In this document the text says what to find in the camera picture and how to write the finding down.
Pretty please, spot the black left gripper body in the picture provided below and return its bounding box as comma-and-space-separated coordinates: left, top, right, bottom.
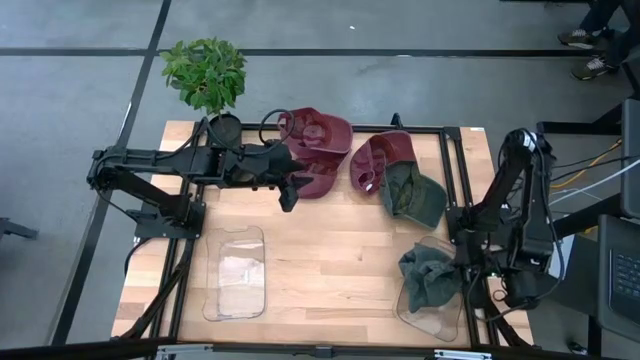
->
239, 142, 301, 192

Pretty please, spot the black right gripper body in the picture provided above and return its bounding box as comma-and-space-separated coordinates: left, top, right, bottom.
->
482, 262, 542, 310

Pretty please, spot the dark green cloth pile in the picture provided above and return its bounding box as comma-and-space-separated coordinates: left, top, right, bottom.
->
378, 160, 449, 231
397, 242, 465, 314

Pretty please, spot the clear plastic bin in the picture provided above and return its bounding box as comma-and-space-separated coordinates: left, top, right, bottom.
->
201, 224, 267, 323
394, 235, 466, 344

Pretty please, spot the white box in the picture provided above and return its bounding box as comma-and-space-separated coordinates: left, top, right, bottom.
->
547, 233, 576, 281

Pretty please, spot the black desk leg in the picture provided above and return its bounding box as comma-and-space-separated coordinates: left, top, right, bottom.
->
552, 192, 624, 241

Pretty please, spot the dark gray laptop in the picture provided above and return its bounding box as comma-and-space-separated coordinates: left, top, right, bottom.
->
596, 214, 640, 345

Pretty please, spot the potted green plant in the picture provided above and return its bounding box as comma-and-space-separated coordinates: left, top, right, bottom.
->
159, 37, 249, 151

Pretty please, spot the black stand base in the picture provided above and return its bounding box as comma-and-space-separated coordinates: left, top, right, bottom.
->
537, 102, 626, 136

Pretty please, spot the dark gray monitor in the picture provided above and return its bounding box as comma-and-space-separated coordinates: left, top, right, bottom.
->
621, 98, 640, 220

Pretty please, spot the person's shoe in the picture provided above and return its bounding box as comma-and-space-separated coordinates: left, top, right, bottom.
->
557, 28, 600, 50
570, 55, 620, 82

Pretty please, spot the black stand foot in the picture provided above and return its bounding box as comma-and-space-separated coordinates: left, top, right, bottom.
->
0, 217, 40, 241

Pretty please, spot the person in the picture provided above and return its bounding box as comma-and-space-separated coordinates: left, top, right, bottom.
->
579, 0, 640, 66

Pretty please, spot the black crossbar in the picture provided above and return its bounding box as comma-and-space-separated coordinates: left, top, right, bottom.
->
0, 338, 640, 360

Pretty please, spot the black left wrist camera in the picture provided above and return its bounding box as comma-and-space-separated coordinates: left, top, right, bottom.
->
262, 141, 296, 165

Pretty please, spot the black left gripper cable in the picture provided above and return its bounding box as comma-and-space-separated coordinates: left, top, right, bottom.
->
258, 108, 297, 149

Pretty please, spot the silver metal bracket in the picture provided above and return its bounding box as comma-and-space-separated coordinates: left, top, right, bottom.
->
156, 343, 215, 360
433, 348, 494, 360

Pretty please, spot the black aluminium table frame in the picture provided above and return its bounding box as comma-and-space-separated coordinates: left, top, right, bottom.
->
113, 119, 534, 351

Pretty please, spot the white floor cable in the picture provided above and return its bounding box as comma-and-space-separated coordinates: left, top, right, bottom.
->
547, 158, 640, 207

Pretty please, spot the yellow floor cable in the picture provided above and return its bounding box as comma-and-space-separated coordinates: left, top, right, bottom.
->
549, 139, 624, 190

